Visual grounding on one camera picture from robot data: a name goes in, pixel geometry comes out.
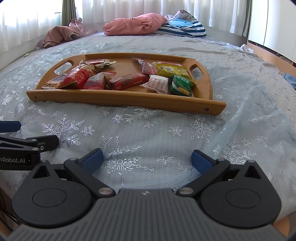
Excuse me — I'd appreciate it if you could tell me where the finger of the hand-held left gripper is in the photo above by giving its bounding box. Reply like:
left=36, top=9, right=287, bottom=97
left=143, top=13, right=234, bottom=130
left=0, top=135, right=59, bottom=153
left=0, top=120, right=22, bottom=133

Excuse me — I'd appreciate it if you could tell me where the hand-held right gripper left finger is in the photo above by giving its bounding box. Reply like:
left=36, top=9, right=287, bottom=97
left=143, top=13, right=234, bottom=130
left=32, top=148, right=116, bottom=198

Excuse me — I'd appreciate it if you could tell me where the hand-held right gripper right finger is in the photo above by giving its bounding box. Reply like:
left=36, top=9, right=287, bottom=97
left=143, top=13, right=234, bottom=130
left=177, top=149, right=264, bottom=197

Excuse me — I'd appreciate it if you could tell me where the peanut print snack packet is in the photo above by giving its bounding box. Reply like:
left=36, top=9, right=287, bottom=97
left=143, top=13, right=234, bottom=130
left=42, top=74, right=68, bottom=90

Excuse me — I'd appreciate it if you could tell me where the large red peanut packet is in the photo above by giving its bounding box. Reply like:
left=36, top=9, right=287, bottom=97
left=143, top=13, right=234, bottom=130
left=60, top=64, right=97, bottom=90

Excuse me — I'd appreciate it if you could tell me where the pink cake snack packet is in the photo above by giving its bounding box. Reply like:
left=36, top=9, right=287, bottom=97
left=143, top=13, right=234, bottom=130
left=82, top=71, right=117, bottom=91

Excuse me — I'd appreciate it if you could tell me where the green snack packet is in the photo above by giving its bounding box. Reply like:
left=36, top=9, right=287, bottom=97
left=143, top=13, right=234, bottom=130
left=170, top=75, right=195, bottom=97

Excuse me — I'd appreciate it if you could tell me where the red bar snack packet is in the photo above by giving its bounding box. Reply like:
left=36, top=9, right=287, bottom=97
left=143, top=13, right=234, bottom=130
left=108, top=72, right=149, bottom=91

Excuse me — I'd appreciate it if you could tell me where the white snack packet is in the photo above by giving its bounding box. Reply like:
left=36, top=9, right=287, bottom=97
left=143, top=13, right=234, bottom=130
left=141, top=75, right=170, bottom=94

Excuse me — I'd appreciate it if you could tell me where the light red snack packet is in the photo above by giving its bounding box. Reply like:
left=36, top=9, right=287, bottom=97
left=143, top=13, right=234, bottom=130
left=80, top=59, right=111, bottom=66

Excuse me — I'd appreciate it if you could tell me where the yellow snack packet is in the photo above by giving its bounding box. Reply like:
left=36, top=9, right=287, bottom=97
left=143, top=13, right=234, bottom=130
left=154, top=64, right=189, bottom=78

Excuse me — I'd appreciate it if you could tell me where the gold snack packet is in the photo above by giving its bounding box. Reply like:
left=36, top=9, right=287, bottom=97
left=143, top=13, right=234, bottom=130
left=92, top=61, right=117, bottom=70

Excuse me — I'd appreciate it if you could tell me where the wooden tray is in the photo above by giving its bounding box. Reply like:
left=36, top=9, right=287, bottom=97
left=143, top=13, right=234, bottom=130
left=26, top=53, right=226, bottom=116

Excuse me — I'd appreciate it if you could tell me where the slim red snack packet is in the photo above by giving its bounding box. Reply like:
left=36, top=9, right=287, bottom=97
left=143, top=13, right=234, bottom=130
left=153, top=61, right=183, bottom=67

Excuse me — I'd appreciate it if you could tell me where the long dark red snack packet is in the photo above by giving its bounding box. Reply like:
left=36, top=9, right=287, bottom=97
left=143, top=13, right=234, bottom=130
left=132, top=58, right=158, bottom=75

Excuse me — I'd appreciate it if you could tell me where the snowflake print bedspread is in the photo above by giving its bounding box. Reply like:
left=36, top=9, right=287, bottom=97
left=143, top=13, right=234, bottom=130
left=0, top=30, right=296, bottom=223

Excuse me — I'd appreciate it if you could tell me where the mauve crumpled cloth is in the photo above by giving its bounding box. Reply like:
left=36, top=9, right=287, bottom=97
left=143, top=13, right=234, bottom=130
left=36, top=19, right=85, bottom=49

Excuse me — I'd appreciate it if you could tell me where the blue cloth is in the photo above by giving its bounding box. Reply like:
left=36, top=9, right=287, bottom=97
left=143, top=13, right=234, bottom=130
left=283, top=73, right=296, bottom=90

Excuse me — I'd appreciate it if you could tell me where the white crumpled plastic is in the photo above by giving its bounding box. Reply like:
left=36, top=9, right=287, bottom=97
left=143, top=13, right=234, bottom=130
left=240, top=44, right=256, bottom=54

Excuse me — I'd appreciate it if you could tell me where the grey green drape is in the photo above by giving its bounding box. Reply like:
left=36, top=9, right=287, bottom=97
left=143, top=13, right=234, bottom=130
left=242, top=0, right=252, bottom=37
left=61, top=0, right=77, bottom=26

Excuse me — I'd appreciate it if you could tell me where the blue striped plush pillow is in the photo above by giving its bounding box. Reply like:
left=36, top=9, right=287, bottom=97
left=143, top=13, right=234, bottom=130
left=157, top=9, right=207, bottom=38

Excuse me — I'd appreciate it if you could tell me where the pink pillow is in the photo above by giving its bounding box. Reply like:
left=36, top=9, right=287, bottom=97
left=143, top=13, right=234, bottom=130
left=102, top=13, right=166, bottom=36

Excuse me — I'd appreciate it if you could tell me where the white sheer curtain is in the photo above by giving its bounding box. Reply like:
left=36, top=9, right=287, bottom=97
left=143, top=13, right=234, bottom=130
left=0, top=0, right=248, bottom=55

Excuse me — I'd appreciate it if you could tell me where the white wardrobe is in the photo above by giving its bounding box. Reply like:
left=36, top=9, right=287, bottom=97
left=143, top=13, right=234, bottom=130
left=247, top=0, right=296, bottom=63

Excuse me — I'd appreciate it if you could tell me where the wooden bed frame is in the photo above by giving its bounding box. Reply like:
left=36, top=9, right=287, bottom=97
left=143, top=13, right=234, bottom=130
left=246, top=40, right=296, bottom=67

